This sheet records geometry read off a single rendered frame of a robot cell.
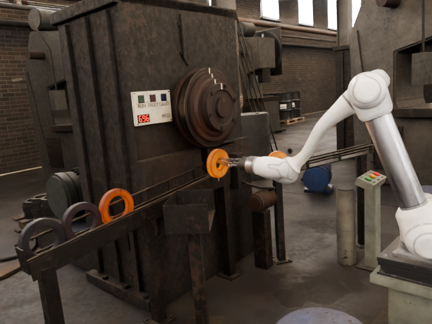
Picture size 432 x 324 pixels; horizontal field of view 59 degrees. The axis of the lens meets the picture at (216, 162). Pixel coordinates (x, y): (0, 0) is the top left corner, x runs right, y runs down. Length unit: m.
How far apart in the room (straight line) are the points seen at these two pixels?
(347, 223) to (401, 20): 2.54
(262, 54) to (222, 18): 7.55
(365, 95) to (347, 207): 1.25
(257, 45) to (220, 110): 7.98
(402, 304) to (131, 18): 1.90
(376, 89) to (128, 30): 1.27
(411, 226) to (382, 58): 3.20
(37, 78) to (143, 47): 4.76
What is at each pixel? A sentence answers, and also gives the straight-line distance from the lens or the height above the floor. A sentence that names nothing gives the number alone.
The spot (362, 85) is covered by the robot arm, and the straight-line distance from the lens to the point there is 1.50.
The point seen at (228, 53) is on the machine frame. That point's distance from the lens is 2.70.
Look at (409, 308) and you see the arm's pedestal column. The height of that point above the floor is 0.21.
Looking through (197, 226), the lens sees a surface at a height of 0.62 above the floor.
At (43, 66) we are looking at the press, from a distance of 6.68.
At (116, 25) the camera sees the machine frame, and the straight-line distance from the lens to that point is 2.15.
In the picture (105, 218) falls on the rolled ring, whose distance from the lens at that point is 1.87.
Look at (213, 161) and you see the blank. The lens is 1.99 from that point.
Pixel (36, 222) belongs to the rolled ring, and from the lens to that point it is 1.73.
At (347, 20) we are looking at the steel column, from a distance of 11.12.
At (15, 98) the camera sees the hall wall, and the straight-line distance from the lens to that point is 8.19.
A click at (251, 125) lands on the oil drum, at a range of 4.98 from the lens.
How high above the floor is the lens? 1.21
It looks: 10 degrees down
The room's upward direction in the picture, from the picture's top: 5 degrees counter-clockwise
